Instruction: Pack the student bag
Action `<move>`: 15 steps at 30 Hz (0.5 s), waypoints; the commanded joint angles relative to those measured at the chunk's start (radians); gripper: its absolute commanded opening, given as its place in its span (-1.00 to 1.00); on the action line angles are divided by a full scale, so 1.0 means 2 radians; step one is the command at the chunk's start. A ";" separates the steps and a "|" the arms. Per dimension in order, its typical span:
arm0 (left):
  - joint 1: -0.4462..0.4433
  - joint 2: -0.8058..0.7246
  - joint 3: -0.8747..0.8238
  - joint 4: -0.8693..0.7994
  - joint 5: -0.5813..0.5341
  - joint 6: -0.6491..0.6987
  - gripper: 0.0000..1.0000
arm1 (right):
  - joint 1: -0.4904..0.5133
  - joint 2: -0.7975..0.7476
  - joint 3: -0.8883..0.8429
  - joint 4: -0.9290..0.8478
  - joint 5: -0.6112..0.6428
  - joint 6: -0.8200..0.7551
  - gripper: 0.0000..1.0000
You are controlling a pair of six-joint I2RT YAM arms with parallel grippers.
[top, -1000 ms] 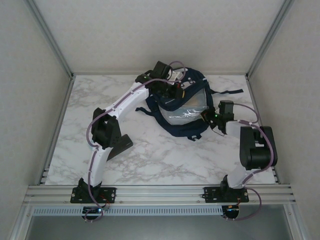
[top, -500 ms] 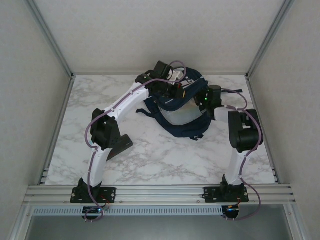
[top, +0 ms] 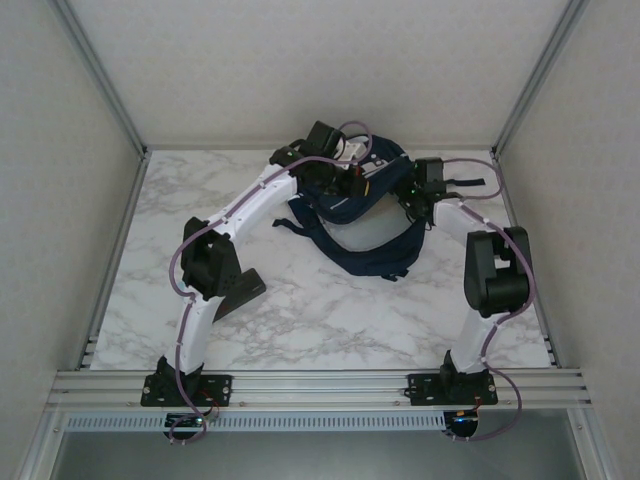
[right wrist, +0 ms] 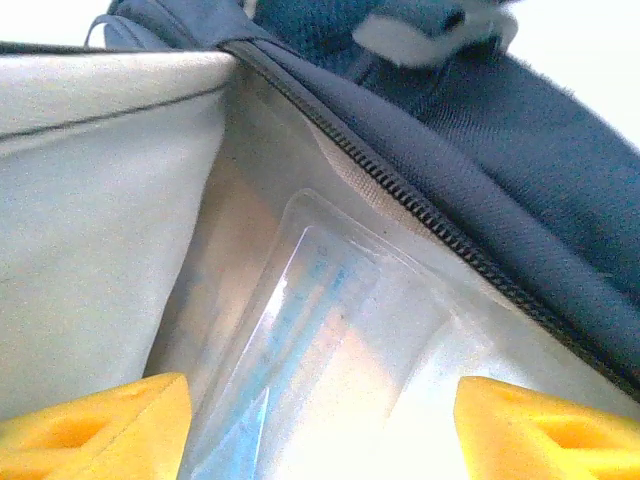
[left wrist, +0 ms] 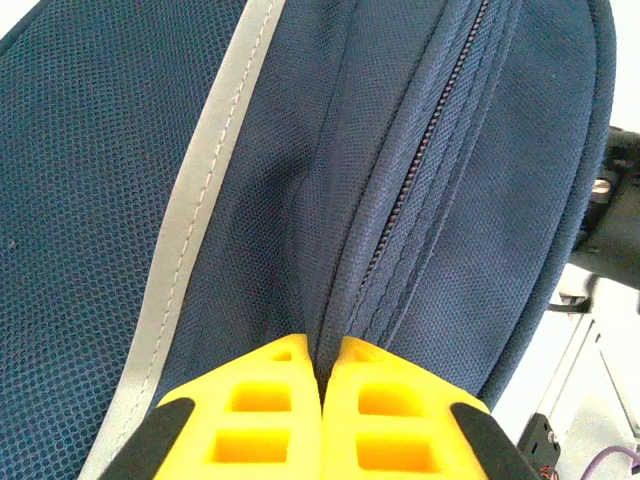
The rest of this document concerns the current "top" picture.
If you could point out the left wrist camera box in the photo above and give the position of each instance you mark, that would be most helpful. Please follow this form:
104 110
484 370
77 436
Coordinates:
352 150

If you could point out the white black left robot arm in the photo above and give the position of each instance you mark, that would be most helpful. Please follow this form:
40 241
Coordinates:
210 260

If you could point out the black pencil case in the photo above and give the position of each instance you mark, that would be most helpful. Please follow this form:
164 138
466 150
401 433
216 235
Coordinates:
245 292

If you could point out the aluminium side table rail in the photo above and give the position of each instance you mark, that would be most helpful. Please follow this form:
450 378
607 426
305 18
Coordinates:
553 362
86 357

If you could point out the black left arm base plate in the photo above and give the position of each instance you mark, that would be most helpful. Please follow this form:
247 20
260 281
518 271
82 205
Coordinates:
215 387

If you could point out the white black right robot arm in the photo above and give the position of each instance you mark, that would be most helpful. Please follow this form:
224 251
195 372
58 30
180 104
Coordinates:
495 270

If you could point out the aluminium frame post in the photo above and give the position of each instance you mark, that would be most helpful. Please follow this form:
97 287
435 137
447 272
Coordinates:
539 75
102 75

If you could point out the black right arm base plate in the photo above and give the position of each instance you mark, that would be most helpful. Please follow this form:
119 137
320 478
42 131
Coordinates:
425 387

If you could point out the aluminium mounting rail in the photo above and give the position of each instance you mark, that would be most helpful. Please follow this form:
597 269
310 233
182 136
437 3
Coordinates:
320 387

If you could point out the navy blue backpack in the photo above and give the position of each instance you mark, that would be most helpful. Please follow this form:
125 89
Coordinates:
370 255

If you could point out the aluminium back frame bar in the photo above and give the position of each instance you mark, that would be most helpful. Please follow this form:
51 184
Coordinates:
210 147

